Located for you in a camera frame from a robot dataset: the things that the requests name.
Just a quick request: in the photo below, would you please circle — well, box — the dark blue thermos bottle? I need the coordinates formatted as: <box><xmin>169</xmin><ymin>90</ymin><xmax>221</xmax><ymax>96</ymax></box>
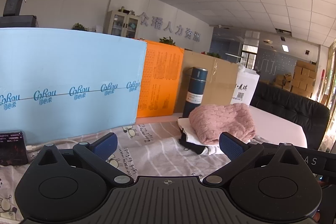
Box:
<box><xmin>183</xmin><ymin>67</ymin><xmax>208</xmax><ymax>118</ymax></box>

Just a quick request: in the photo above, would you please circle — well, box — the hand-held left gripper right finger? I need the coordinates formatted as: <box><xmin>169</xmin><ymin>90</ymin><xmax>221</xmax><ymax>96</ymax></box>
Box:
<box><xmin>202</xmin><ymin>132</ymin><xmax>306</xmax><ymax>186</ymax></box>

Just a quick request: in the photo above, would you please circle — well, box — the brown cardboard box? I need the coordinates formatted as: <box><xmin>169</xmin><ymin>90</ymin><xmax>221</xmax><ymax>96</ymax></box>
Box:
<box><xmin>175</xmin><ymin>49</ymin><xmax>240</xmax><ymax>114</ymax></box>

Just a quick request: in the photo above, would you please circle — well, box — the orange carton box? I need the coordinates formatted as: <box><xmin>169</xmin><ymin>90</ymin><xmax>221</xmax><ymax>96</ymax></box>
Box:
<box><xmin>136</xmin><ymin>40</ymin><xmax>185</xmax><ymax>118</ymax></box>

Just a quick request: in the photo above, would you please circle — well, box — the stack of cardboard boxes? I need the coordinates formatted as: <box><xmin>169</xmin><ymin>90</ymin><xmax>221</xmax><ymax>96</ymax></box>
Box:
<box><xmin>273</xmin><ymin>60</ymin><xmax>318</xmax><ymax>98</ymax></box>

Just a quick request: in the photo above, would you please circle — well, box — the printed striped bedsheet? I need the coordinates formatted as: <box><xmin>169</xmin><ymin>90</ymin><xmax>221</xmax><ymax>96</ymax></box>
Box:
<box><xmin>0</xmin><ymin>120</ymin><xmax>231</xmax><ymax>222</ymax></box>

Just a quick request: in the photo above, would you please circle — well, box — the white garment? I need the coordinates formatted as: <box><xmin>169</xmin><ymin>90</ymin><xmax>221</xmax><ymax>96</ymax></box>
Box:
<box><xmin>177</xmin><ymin>118</ymin><xmax>252</xmax><ymax>156</ymax></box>

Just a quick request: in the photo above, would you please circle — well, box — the light blue carton box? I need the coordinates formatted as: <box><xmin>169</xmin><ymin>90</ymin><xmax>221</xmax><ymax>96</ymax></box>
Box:
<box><xmin>0</xmin><ymin>27</ymin><xmax>147</xmax><ymax>146</ymax></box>

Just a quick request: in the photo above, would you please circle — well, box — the barred window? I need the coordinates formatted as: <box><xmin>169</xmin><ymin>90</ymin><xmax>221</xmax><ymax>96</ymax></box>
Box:
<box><xmin>241</xmin><ymin>45</ymin><xmax>259</xmax><ymax>69</ymax></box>

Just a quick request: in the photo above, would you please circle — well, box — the black box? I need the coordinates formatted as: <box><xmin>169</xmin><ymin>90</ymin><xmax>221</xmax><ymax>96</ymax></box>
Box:
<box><xmin>0</xmin><ymin>15</ymin><xmax>37</xmax><ymax>28</ymax></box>

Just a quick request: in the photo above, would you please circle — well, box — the black garment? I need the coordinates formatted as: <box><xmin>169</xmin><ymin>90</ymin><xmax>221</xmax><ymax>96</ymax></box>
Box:
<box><xmin>179</xmin><ymin>137</ymin><xmax>208</xmax><ymax>155</ymax></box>

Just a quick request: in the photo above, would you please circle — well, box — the black leather chair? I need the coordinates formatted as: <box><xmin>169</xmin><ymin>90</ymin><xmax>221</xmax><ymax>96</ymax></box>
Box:
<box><xmin>249</xmin><ymin>81</ymin><xmax>331</xmax><ymax>156</ymax></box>

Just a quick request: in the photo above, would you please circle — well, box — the pink knit sweater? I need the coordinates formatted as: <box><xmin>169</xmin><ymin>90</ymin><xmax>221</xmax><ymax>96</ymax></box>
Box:
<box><xmin>189</xmin><ymin>103</ymin><xmax>256</xmax><ymax>144</ymax></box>

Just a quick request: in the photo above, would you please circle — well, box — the white paper bag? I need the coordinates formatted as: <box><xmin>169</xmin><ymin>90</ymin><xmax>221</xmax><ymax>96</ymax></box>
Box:
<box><xmin>230</xmin><ymin>63</ymin><xmax>260</xmax><ymax>106</ymax></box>

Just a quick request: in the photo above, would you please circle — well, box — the glass door cabinet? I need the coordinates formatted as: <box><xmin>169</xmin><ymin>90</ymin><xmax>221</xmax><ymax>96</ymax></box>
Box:
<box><xmin>104</xmin><ymin>10</ymin><xmax>139</xmax><ymax>39</ymax></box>

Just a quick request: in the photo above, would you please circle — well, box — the grey wall lettering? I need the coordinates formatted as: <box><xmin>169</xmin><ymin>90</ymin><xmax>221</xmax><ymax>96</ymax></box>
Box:
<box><xmin>139</xmin><ymin>12</ymin><xmax>201</xmax><ymax>43</ymax></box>

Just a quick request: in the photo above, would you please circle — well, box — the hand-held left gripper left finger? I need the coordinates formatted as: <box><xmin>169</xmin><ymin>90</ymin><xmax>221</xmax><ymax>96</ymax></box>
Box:
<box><xmin>30</xmin><ymin>133</ymin><xmax>134</xmax><ymax>186</ymax></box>

